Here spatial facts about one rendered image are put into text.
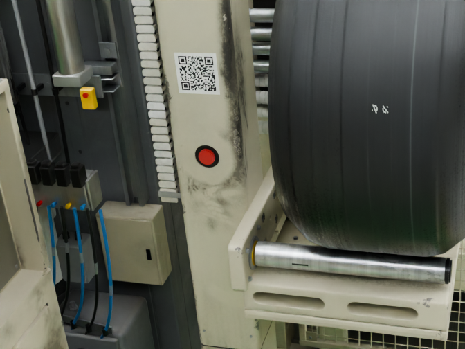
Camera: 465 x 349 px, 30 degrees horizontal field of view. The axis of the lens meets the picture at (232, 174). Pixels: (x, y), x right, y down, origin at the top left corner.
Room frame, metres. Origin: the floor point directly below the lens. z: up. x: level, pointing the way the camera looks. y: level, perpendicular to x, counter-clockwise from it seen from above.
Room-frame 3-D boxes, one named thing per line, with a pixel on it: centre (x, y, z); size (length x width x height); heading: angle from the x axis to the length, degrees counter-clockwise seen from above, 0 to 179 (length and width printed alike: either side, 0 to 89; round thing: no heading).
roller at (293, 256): (1.25, -0.18, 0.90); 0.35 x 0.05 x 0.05; 70
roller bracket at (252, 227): (1.44, -0.06, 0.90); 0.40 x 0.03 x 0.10; 160
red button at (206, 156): (1.39, 0.04, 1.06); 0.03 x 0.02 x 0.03; 70
